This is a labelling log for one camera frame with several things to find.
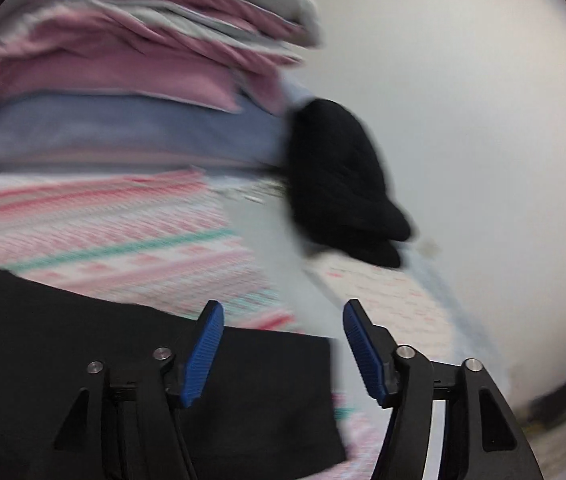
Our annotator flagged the patterned red green white blanket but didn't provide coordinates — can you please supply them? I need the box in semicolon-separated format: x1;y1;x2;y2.
0;167;459;480

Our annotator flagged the pink quilt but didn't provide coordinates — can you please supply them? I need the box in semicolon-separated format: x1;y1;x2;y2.
0;0;314;128

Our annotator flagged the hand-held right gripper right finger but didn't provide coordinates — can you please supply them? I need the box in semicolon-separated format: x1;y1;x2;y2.
342;299;546;480

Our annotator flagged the olive jacket with dark lining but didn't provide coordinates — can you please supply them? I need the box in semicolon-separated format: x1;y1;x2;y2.
283;97;414;269

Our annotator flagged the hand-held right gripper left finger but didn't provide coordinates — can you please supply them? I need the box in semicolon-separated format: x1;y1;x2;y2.
23;300;226;480

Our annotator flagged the black jacket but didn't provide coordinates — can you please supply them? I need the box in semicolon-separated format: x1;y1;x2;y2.
0;250;348;480

